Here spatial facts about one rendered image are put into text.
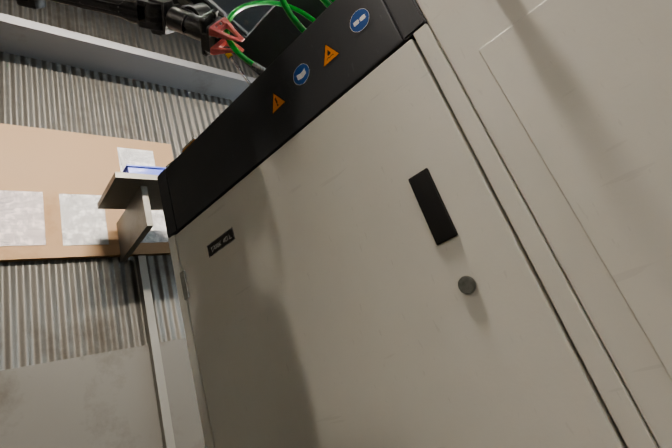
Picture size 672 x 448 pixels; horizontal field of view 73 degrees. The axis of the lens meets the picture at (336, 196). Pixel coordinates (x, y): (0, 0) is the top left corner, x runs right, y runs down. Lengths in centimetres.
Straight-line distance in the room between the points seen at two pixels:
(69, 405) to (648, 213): 226
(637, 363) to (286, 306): 48
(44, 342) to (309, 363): 185
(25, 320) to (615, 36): 237
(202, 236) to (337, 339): 39
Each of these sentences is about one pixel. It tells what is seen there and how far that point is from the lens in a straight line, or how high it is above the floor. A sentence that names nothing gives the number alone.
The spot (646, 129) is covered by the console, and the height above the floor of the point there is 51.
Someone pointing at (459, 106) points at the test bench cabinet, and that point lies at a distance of 62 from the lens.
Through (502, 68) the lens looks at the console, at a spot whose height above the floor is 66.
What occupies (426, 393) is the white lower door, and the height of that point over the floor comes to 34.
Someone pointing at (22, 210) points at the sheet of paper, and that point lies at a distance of 268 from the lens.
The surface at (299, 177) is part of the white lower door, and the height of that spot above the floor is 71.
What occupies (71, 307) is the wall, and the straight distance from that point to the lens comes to 253.
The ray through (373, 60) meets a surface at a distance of 72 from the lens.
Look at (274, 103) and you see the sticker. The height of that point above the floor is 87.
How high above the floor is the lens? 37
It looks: 23 degrees up
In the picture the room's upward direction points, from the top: 20 degrees counter-clockwise
